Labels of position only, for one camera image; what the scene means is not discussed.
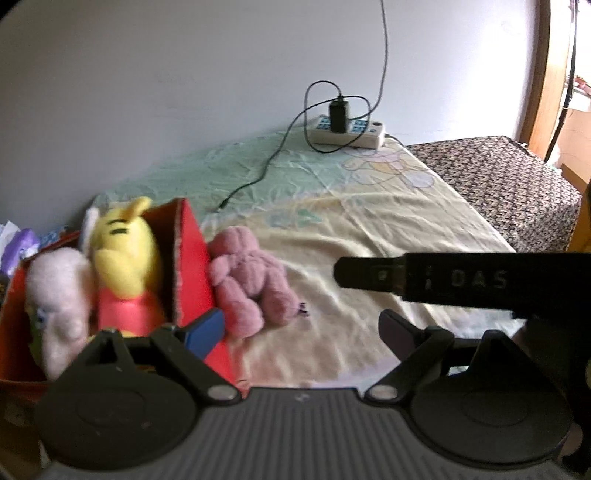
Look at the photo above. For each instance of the cartoon print bedsheet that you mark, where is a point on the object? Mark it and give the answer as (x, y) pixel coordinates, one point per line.
(369, 217)

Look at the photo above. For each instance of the pink plush toy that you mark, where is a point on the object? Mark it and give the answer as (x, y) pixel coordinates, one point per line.
(249, 277)

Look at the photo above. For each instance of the brown floral patterned cloth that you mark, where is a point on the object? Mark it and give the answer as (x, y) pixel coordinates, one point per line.
(498, 184)

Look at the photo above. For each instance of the red cardboard box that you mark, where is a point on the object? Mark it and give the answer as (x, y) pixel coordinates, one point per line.
(194, 258)

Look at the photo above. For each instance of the black charger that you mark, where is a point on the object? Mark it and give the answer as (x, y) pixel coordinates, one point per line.
(339, 115)

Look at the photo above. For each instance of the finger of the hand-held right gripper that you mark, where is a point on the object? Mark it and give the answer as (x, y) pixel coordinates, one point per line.
(360, 273)

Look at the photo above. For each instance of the yellow plush bear red shirt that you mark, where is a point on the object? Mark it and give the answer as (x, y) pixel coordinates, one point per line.
(122, 258)

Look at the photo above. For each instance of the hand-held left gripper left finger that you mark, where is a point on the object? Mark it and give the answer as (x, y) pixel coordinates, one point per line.
(203, 332)

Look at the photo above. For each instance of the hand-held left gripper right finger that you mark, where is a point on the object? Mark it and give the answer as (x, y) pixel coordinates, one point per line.
(396, 330)

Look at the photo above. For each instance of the black thin pole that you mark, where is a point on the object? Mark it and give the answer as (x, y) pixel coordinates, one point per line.
(572, 55)

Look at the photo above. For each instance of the purple tissue packet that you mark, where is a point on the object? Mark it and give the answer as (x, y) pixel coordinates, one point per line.
(21, 244)

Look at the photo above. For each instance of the white power strip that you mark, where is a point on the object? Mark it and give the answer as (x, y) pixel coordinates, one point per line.
(369, 134)

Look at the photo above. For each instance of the wooden door frame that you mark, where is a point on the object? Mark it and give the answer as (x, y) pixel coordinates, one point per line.
(549, 69)

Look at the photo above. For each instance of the white plush toy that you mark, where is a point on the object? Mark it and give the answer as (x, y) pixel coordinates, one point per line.
(60, 295)

